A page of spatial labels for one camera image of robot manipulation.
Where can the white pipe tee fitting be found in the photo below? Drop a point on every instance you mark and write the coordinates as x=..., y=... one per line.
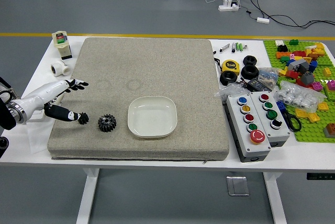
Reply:
x=61, y=69

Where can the green brick baseplate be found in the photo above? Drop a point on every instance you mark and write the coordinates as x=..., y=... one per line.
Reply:
x=311, y=129

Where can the black electronic module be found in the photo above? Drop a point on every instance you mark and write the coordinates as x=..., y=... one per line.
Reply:
x=259, y=85

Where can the red toy brick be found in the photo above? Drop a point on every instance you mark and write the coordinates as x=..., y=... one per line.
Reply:
x=291, y=74

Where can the dark blue toy brick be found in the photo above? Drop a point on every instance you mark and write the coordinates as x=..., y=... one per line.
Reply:
x=281, y=105

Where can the grey four-button control box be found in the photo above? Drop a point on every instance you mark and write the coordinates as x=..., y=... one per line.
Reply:
x=284, y=132

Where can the bag of white parts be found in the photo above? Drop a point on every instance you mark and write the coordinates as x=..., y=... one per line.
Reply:
x=298, y=98

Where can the cream switch box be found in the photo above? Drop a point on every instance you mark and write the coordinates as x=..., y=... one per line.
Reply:
x=61, y=44

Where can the clear plastic bag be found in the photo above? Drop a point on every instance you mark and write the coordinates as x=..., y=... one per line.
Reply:
x=230, y=90

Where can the yellow tape measure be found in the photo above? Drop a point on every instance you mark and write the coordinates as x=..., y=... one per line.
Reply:
x=230, y=66

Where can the black toy brick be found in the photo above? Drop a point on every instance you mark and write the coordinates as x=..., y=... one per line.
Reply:
x=282, y=48

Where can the grey orange toy brick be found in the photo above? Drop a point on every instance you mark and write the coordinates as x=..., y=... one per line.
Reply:
x=330, y=130

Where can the white floor adapter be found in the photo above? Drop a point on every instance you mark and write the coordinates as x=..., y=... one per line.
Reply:
x=262, y=20

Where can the pink toy brick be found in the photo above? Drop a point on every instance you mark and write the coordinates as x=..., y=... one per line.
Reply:
x=331, y=85
x=317, y=86

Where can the dark green toy brick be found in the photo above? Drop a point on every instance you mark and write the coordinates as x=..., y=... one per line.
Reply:
x=294, y=42

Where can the black table control panel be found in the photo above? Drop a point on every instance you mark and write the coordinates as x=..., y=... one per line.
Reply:
x=320, y=176

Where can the grey sloped toy brick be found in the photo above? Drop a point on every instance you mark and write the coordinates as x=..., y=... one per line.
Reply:
x=307, y=78

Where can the grey five-button control box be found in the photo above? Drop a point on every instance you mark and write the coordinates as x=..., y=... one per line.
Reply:
x=257, y=145

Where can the small black gear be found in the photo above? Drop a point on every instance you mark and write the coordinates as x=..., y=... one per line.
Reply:
x=84, y=118

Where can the black white small connector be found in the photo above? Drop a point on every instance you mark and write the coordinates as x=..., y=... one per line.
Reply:
x=233, y=47

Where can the bag of blue parts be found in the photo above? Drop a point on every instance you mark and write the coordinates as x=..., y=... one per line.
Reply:
x=267, y=76

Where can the black scissors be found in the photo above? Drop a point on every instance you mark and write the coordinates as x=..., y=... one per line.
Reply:
x=291, y=120

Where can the yellow toy brick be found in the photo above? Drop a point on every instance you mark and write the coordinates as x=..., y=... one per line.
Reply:
x=327, y=72
x=323, y=106
x=314, y=117
x=302, y=113

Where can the grey toy block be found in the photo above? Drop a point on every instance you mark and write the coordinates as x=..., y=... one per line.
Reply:
x=301, y=65

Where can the white flat card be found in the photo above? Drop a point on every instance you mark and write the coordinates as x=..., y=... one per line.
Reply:
x=38, y=115

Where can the white square dish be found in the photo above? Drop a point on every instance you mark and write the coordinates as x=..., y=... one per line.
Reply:
x=152, y=116

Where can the silver floor plate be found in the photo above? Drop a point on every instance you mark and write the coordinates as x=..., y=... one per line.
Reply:
x=237, y=186

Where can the white table leg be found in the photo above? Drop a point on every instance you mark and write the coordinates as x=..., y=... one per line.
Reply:
x=274, y=197
x=87, y=195

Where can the white toy brick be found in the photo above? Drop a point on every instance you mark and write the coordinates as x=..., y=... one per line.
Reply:
x=279, y=42

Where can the white power strip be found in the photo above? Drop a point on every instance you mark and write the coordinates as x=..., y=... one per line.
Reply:
x=227, y=7

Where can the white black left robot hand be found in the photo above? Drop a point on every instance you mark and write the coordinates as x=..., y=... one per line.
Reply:
x=39, y=98

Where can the big black nut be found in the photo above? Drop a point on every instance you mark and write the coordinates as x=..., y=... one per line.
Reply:
x=228, y=78
x=250, y=72
x=250, y=60

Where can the big black gear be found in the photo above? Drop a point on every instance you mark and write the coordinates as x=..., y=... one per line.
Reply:
x=107, y=124

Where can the grey-brown mat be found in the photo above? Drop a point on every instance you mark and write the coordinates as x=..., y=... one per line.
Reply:
x=146, y=72

